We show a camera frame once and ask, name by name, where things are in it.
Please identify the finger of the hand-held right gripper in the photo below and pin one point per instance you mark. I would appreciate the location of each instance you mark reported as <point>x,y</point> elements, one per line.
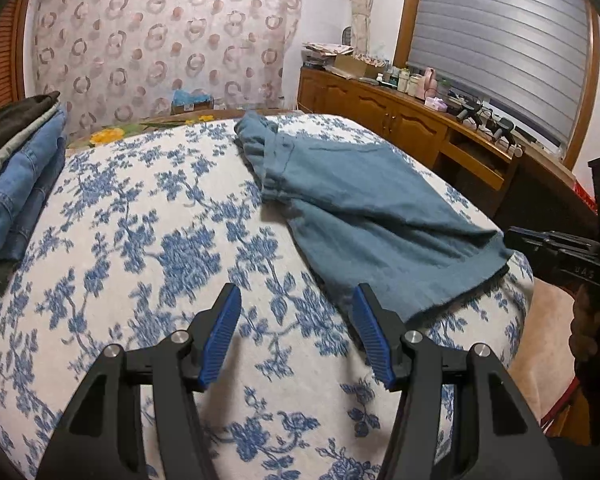
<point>545,242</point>

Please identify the wooden sideboard cabinet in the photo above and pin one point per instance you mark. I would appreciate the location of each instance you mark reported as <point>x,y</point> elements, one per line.
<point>380,110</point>

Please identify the stack of papers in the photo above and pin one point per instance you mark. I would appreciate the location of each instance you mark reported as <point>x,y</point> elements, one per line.
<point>325,54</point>

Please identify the blue floral bedspread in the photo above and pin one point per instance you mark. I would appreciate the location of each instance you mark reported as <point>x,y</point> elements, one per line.
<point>155,270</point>

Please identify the box with blue cloth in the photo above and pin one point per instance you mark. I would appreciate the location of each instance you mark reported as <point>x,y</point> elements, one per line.
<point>192,100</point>

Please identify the cream tied curtain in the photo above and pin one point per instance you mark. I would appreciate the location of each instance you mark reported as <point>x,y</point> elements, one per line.
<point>362,10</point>

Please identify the yellow flower printed cloth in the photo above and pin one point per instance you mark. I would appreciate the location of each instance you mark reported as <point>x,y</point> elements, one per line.
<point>110,135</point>

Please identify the white bottle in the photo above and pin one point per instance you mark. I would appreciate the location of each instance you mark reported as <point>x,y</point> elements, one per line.
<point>404,80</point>

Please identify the person's right hand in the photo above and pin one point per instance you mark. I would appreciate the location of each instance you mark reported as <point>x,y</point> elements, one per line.
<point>585,330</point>

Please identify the wooden louvered door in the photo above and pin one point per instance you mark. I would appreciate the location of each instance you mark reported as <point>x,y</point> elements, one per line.
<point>0,60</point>

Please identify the black folded garment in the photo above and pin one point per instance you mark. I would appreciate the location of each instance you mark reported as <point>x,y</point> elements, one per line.
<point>15,115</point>

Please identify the grey folded pants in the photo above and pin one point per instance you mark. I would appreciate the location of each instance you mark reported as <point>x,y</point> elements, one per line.
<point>10,152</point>

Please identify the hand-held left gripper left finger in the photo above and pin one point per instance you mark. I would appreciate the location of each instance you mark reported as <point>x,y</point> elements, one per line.
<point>222,340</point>

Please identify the pink small box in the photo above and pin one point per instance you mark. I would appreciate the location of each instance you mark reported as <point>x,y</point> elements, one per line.
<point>436,104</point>

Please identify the pink bottle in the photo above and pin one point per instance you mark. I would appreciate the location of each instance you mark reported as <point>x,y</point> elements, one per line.
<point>429,84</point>

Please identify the teal pants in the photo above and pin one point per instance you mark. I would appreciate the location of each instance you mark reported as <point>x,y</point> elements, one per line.
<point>370,195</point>

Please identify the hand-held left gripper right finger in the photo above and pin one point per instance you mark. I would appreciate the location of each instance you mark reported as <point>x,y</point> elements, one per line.
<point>372,340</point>

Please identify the dark blue folded jeans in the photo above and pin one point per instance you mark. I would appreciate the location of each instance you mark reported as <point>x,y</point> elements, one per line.
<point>37,215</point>

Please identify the cardboard box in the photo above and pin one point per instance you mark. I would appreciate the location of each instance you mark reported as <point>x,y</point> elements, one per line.
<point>352,65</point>

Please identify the light blue folded jeans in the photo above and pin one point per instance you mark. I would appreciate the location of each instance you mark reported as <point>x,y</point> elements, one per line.
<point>25,170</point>

